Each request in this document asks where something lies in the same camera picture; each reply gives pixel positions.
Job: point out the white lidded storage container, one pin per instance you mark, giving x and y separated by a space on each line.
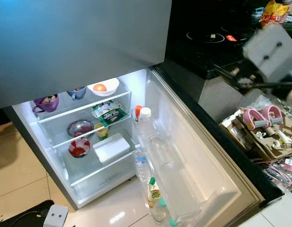
111 147

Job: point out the glass fridge shelf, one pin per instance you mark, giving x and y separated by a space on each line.
105 171
63 143
85 107

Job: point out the pink curved plastic item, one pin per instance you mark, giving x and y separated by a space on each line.
252 118
272 114

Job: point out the black induction cooktop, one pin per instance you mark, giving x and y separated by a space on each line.
207 38

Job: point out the yellow snack bag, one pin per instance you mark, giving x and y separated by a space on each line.
274 12

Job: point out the clear bag pink contents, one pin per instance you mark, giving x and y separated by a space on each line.
283 172

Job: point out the large white capped bottle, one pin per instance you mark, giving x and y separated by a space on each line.
148 124

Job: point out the orange capped bottle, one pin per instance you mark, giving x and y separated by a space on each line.
138 112

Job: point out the water bottle blue label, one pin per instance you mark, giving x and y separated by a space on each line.
142 166

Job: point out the green white snack packet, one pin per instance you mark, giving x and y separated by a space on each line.
109 113

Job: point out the orange round fruit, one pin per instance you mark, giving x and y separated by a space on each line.
100 88

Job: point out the yellow green cup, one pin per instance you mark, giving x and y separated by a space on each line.
101 132

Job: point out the clear bottle teal cap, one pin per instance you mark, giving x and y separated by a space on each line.
161 210
173 222

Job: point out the blue grey mug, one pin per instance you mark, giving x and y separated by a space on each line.
77 93

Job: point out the silver freezer door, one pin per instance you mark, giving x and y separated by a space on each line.
79 47

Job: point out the clear crisper drawer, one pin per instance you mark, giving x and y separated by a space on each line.
103 183

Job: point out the red white bowl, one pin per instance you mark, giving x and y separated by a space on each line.
79 148

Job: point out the purple mug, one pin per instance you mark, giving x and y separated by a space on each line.
46 105

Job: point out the black floor mat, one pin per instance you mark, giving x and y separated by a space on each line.
22 217

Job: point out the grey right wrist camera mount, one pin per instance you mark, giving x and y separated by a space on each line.
271 52

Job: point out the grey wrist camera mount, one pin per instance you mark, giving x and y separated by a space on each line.
56 216
271 52

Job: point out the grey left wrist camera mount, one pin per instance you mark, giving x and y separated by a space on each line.
56 216

